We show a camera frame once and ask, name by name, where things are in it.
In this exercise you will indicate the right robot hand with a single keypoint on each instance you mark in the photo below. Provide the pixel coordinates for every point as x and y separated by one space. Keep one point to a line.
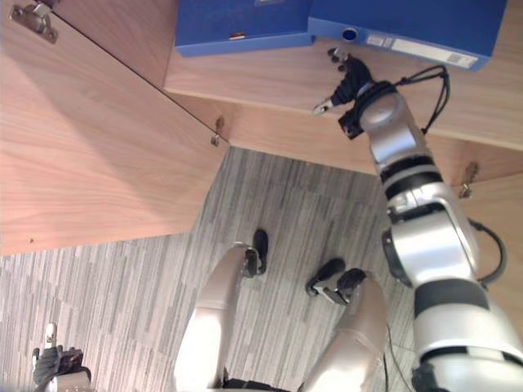
353 79

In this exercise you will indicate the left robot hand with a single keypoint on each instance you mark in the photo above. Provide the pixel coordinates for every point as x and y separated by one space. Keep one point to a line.
53 361

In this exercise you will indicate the blue folder with spine label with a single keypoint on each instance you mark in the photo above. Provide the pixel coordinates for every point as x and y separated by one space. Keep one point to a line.
408 24

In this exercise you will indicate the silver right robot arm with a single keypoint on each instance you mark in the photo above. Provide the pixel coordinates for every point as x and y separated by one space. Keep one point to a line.
433 245

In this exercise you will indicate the wooden cabinet body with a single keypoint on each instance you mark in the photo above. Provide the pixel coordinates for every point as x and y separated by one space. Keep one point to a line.
286 85

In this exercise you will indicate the plain blue folder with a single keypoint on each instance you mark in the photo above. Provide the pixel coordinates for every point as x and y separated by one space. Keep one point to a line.
245 24

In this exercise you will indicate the grey metal cabinet hinge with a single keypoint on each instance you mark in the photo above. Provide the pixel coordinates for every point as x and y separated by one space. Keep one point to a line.
216 130
469 179
34 20

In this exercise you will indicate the wooden cabinet door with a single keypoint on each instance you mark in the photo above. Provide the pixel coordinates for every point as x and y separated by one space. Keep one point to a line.
81 163
504 204

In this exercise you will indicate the dark left robot foot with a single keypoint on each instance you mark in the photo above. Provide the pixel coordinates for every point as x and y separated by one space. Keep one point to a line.
261 249

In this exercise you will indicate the dark robot foot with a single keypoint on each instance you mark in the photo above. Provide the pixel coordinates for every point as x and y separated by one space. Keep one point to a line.
261 249
327 273

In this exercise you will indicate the dark right robot foot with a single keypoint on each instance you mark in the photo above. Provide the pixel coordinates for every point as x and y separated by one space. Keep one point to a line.
327 273

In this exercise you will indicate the silver right robot leg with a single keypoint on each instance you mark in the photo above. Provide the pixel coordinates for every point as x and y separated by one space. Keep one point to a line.
351 335

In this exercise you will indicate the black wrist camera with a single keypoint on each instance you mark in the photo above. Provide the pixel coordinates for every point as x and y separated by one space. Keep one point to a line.
351 122

